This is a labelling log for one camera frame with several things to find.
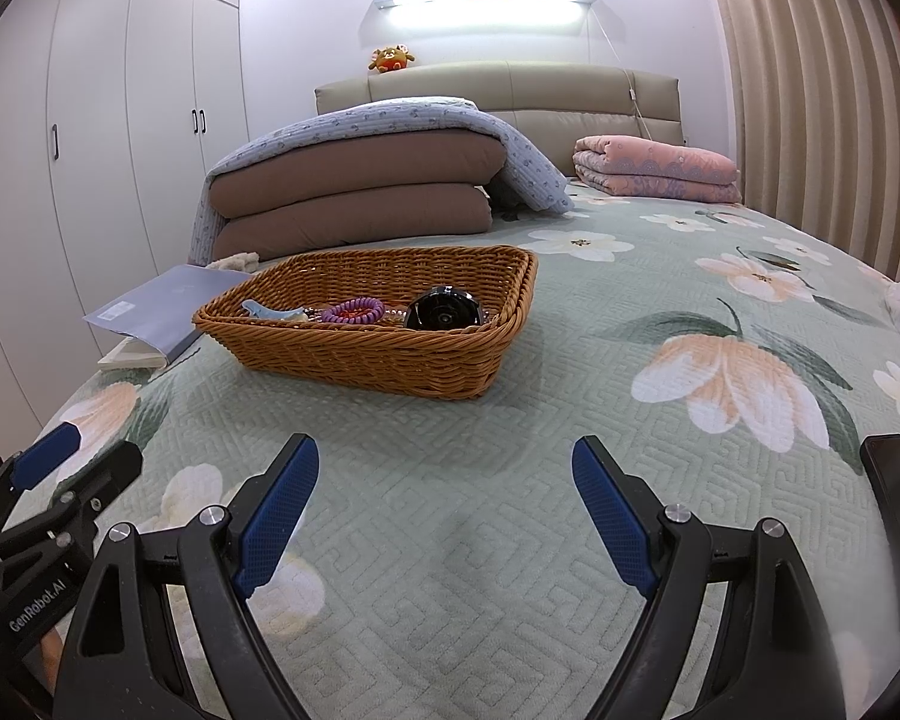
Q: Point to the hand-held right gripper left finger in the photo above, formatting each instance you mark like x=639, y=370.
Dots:
x=277, y=517

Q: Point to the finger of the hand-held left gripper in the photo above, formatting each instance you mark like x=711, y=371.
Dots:
x=112, y=469
x=45, y=446

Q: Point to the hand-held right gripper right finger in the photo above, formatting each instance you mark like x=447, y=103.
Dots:
x=615, y=517

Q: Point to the brown wicker basket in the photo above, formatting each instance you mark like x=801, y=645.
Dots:
x=360, y=360

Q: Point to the blue hair clip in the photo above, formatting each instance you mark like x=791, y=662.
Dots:
x=266, y=310

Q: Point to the black wristwatch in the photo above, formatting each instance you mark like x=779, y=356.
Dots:
x=457, y=296

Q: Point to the person's left hand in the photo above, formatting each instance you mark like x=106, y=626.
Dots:
x=52, y=652

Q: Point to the green floral bedspread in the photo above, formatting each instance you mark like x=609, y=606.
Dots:
x=495, y=465

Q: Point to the blue plastic folder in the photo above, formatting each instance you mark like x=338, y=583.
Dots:
x=157, y=300

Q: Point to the beige plush cloth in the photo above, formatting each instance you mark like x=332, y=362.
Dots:
x=232, y=261

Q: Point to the white wardrobe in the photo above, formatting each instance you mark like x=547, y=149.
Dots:
x=120, y=127

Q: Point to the folded pink blanket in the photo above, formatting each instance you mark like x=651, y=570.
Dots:
x=660, y=165

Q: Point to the folded blue and brown quilt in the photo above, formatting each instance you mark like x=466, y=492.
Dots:
x=360, y=157

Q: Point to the beige padded headboard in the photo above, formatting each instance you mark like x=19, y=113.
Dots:
x=555, y=90

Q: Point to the beige curtain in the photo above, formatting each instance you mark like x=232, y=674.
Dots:
x=810, y=90

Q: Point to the orange plush toy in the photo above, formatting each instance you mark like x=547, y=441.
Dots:
x=390, y=58

